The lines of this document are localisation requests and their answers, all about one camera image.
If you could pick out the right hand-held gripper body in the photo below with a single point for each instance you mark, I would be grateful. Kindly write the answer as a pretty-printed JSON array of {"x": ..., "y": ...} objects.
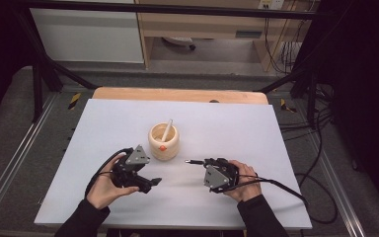
[{"x": 222, "y": 176}]

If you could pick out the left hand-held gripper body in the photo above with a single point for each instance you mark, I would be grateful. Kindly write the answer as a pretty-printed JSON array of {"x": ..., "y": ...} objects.
[{"x": 126, "y": 176}]

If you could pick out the black pen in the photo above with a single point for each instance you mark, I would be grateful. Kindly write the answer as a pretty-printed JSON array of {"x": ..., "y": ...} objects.
[{"x": 194, "y": 161}]

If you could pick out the cream cup with orange mark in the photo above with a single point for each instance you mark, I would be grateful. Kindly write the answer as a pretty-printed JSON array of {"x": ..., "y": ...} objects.
[{"x": 163, "y": 146}]

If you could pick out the long white pen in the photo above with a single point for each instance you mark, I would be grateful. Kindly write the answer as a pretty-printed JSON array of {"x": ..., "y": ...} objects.
[{"x": 167, "y": 130}]

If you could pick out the person's left hand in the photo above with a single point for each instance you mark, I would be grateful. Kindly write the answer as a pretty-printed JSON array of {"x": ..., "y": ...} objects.
[{"x": 103, "y": 191}]

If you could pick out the person's right hand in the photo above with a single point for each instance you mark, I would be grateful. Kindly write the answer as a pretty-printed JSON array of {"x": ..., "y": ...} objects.
[{"x": 248, "y": 186}]

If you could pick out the white board sheet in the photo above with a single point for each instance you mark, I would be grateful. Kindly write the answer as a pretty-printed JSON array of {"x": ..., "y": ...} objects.
[{"x": 227, "y": 131}]

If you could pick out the wooden table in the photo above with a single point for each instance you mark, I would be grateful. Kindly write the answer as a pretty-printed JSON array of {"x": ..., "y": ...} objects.
[{"x": 177, "y": 94}]

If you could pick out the white chair base with caster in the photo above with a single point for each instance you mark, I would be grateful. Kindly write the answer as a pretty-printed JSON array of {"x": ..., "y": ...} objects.
[{"x": 179, "y": 41}]

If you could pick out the light wooden desk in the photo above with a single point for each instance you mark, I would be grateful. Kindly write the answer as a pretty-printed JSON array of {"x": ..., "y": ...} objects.
[{"x": 210, "y": 24}]

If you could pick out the white cabinet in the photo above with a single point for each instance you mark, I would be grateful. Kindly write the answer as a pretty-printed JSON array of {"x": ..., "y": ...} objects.
[{"x": 85, "y": 36}]

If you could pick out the white power strip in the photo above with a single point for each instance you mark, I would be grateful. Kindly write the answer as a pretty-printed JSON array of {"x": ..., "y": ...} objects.
[{"x": 271, "y": 4}]

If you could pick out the black curtain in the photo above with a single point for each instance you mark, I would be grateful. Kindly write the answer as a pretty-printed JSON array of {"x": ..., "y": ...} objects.
[
  {"x": 0, "y": 59},
  {"x": 365, "y": 82}
]

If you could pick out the aluminium floor rail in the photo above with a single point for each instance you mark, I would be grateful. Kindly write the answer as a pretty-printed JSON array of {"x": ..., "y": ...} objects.
[
  {"x": 16, "y": 154},
  {"x": 337, "y": 184}
]

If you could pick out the black metal frame leg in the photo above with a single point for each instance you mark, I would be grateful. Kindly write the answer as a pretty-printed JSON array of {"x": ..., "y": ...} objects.
[
  {"x": 311, "y": 92},
  {"x": 37, "y": 85}
]

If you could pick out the black metal frame crossbar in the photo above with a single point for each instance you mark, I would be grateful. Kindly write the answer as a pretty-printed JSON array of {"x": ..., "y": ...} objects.
[{"x": 164, "y": 9}]

